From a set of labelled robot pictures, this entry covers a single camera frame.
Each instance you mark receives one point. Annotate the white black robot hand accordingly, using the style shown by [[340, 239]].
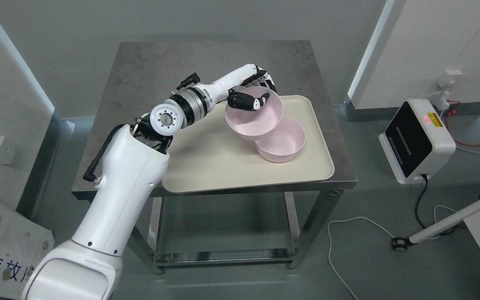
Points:
[[226, 88]]

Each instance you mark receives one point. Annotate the pink bowl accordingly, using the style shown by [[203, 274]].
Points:
[[254, 125], [284, 143]]

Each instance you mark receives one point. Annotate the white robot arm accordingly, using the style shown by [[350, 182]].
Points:
[[89, 266]]

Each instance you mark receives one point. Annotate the cream plastic tray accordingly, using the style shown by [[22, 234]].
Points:
[[209, 155]]

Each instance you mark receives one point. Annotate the stainless steel table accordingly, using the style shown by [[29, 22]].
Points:
[[142, 70]]

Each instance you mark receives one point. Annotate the white black box device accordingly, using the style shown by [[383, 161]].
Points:
[[416, 142]]

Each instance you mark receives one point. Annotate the white stand leg with caster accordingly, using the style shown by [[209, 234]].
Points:
[[401, 244]]

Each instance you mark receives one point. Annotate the white sign board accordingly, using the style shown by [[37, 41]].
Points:
[[23, 244]]

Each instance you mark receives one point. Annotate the white wall socket plug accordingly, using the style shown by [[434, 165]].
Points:
[[447, 79]]

